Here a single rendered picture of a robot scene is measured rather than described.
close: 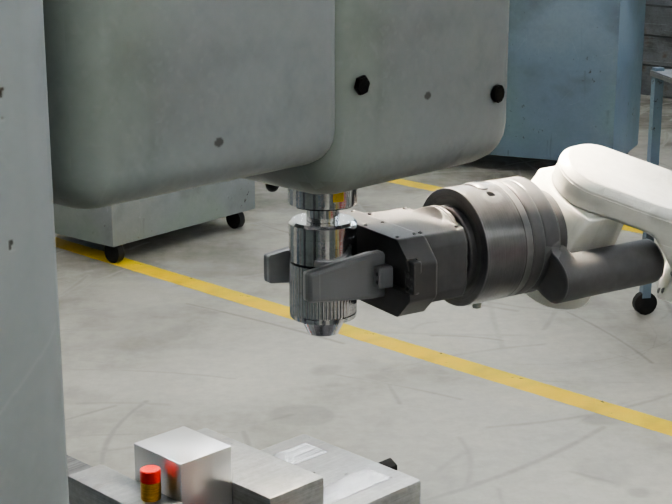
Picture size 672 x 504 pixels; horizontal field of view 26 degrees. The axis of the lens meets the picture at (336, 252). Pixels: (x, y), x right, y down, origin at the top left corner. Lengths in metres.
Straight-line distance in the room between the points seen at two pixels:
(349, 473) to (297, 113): 0.56
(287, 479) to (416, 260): 0.28
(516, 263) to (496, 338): 3.68
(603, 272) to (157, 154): 0.45
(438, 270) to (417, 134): 0.14
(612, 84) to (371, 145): 6.13
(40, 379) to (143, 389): 3.73
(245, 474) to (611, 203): 0.37
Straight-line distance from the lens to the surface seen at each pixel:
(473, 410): 4.13
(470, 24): 0.93
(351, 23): 0.85
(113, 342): 4.72
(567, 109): 7.06
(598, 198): 1.09
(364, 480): 1.28
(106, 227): 5.54
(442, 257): 1.01
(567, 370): 4.48
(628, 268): 1.10
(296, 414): 4.09
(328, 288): 0.98
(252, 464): 1.21
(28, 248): 0.56
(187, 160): 0.75
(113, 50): 0.71
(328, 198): 0.97
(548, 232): 1.07
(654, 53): 9.61
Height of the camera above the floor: 1.51
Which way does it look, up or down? 15 degrees down
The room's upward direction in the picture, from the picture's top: straight up
